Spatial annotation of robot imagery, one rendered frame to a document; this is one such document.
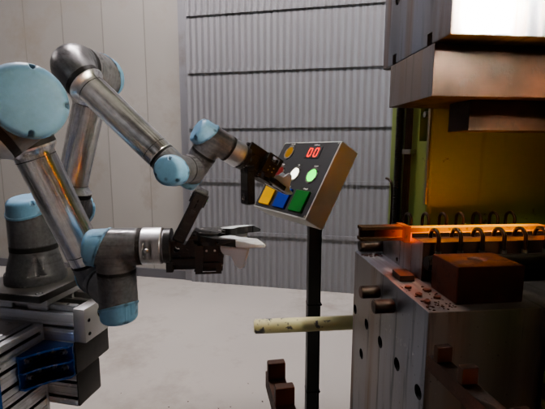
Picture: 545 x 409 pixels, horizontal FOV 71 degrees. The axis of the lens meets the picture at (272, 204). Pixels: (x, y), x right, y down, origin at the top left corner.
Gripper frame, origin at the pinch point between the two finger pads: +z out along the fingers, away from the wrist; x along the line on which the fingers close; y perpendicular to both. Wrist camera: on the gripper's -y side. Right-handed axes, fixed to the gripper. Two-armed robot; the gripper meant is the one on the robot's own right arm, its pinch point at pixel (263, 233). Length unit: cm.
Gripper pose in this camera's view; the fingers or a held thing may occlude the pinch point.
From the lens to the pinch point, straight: 79.5
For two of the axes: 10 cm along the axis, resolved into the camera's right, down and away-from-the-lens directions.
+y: 0.0, 9.9, 1.4
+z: 10.0, -0.1, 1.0
